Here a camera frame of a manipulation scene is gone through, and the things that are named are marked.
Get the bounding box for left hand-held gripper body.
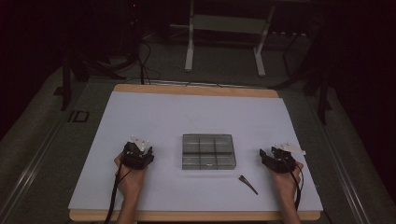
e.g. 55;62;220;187
122;134;149;171

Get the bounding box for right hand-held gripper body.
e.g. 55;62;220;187
267;142;306;175

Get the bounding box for clear plastic compartment box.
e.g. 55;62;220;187
181;133;237;171

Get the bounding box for person's right hand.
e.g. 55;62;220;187
269;161;304;203

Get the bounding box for person's left hand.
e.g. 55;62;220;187
113;153;148;203

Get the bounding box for black metal stand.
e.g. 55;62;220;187
53;50;128;112
268;29;333;126

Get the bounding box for white metal stand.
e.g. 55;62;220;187
170;0;276;78

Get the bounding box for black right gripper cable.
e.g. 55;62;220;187
289;161;305;212

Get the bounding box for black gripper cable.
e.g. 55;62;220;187
289;161;305;212
103;160;134;224

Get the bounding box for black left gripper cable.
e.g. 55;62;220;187
103;160;134;224

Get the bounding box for black floor bracket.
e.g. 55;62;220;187
67;109;91;123

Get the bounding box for metal floor rail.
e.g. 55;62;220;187
0;116;69;220
306;90;373;224

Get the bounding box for black floor cable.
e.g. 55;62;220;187
135;38;163;86

